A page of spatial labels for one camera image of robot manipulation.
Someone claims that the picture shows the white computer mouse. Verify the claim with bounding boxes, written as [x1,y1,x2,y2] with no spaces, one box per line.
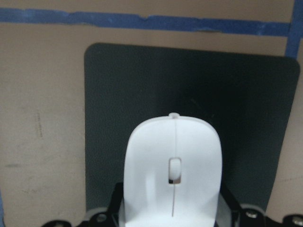
[119,113,222,227]

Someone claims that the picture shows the black mousepad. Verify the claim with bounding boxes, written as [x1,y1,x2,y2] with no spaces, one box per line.
[84,43,300,209]

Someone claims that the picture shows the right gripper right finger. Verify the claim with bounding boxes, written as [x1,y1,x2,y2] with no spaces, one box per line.
[219,183,241,227]

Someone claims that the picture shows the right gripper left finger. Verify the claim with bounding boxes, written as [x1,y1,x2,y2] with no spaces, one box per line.
[104,183,125,227]

